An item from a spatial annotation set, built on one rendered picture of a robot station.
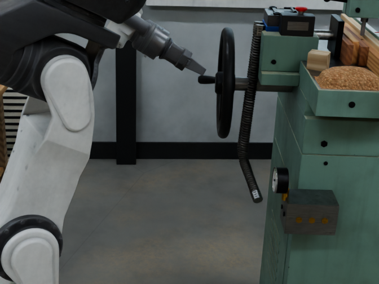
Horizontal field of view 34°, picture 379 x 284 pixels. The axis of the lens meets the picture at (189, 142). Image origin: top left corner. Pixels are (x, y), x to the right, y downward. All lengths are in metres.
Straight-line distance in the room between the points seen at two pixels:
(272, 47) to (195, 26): 1.43
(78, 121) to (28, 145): 0.12
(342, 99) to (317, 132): 0.15
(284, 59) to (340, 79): 0.23
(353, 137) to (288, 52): 0.26
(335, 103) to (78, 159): 0.55
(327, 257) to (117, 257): 0.96
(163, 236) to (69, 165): 1.30
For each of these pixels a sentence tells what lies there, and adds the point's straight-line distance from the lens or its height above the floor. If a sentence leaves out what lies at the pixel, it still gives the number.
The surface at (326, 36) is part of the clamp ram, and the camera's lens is 1.62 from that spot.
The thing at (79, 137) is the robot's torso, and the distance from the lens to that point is 1.19.
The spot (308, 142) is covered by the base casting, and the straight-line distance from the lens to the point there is 1.48.
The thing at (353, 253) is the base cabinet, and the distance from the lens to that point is 1.65.
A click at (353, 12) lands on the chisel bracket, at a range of 1.61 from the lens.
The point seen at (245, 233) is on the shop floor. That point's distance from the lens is 2.54.
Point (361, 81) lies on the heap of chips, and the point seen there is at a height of 0.92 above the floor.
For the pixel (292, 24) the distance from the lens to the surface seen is 1.53.
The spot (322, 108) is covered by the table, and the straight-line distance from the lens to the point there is 1.36.
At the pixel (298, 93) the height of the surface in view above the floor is 0.82.
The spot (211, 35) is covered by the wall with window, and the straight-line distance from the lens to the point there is 2.96.
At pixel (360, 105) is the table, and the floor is 0.87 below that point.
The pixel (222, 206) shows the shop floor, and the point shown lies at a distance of 2.72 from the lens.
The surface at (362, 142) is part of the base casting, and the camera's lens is 1.51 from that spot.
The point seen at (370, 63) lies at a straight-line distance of 1.54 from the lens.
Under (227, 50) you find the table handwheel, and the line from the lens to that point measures 1.52.
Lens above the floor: 1.29
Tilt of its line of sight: 23 degrees down
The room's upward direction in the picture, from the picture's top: 2 degrees clockwise
